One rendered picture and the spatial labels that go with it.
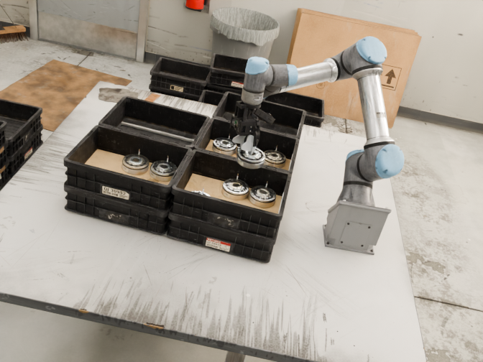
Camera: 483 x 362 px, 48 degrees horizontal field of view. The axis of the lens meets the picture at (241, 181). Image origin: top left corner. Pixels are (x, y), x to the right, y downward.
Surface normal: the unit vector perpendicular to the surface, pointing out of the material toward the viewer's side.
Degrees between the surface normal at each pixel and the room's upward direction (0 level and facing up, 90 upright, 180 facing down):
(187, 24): 90
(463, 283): 0
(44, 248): 0
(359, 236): 90
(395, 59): 80
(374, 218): 90
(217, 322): 0
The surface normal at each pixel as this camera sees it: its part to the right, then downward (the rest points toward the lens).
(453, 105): -0.12, 0.53
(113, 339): 0.17, -0.82
